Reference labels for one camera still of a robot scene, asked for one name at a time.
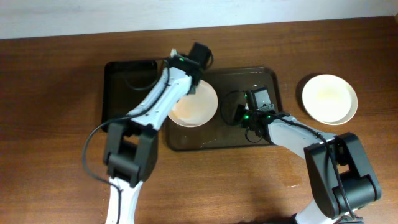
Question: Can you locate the small black tray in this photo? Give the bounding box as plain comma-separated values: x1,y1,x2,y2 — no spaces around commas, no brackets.
101,60,159,123

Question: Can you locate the large brown tray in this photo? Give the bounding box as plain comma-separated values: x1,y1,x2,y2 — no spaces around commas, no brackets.
165,67,283,152

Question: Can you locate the white plate back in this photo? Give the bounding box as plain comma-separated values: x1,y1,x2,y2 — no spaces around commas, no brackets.
302,74,358,125

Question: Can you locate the white plate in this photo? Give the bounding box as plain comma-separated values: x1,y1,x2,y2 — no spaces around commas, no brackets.
168,80,218,128
302,74,358,125
303,90,358,126

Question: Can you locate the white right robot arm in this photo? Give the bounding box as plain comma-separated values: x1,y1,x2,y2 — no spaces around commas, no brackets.
234,87,381,224

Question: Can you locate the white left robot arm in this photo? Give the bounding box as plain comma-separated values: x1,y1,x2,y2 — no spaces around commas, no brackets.
103,42,214,223

